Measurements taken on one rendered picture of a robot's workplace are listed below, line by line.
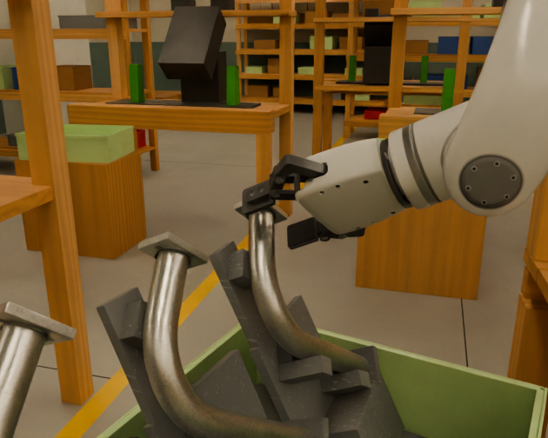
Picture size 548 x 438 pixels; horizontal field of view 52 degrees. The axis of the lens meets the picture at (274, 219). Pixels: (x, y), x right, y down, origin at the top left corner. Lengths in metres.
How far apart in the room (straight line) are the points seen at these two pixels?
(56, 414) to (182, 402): 1.91
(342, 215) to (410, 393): 0.31
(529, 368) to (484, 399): 0.75
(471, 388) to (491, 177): 0.39
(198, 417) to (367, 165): 0.28
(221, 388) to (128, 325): 0.14
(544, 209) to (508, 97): 0.93
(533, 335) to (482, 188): 1.05
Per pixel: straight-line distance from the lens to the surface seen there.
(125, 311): 0.54
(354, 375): 0.74
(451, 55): 7.90
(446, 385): 0.80
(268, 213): 0.65
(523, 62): 0.46
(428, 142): 0.55
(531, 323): 1.48
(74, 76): 6.06
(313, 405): 0.74
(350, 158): 0.57
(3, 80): 6.50
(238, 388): 0.64
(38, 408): 2.47
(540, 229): 1.39
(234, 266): 0.64
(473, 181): 0.47
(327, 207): 0.59
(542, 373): 1.55
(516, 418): 0.81
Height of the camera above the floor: 1.37
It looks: 18 degrees down
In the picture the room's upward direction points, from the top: straight up
